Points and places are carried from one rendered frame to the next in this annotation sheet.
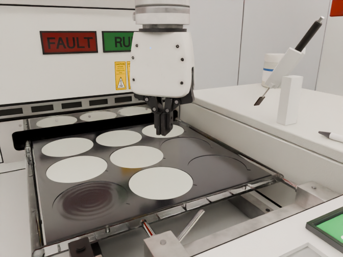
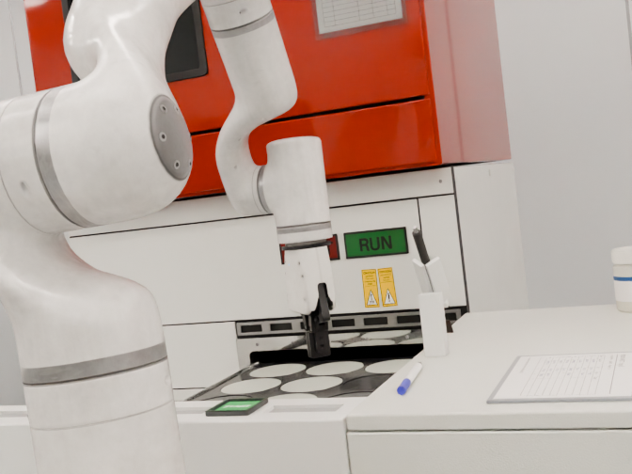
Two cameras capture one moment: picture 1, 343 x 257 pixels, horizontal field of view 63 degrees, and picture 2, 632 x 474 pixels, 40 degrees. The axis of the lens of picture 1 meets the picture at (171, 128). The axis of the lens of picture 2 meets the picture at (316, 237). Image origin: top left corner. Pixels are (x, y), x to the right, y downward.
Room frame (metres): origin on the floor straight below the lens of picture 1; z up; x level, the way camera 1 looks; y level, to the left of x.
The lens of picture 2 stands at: (-0.37, -0.99, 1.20)
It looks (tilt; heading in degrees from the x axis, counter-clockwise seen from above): 3 degrees down; 50
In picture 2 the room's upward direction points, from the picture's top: 7 degrees counter-clockwise
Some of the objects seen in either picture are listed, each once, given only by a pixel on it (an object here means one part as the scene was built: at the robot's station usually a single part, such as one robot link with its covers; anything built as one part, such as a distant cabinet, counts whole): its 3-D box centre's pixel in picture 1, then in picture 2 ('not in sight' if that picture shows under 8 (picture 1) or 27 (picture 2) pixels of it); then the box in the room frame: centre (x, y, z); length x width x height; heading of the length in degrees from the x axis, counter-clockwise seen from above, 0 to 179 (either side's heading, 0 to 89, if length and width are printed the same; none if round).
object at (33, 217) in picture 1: (31, 180); (212, 389); (0.40, 0.23, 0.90); 0.37 x 0.01 x 0.01; 27
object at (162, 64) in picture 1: (163, 59); (309, 274); (0.47, 0.01, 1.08); 0.10 x 0.07 x 0.11; 69
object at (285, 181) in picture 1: (292, 184); not in sight; (0.39, -0.19, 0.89); 0.05 x 0.01 x 0.01; 27
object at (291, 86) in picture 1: (284, 84); (434, 304); (0.50, -0.20, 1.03); 0.06 x 0.04 x 0.13; 27
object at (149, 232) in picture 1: (150, 233); not in sight; (0.28, 0.03, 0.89); 0.05 x 0.01 x 0.01; 27
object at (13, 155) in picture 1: (101, 127); (346, 357); (0.66, 0.18, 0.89); 0.44 x 0.02 x 0.10; 117
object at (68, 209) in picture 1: (136, 157); (311, 386); (0.48, 0.07, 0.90); 0.34 x 0.34 x 0.01; 27
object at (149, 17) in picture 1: (161, 18); (304, 234); (0.47, 0.02, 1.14); 0.09 x 0.08 x 0.03; 69
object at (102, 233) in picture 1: (184, 207); not in sight; (0.32, -0.02, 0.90); 0.38 x 0.01 x 0.01; 117
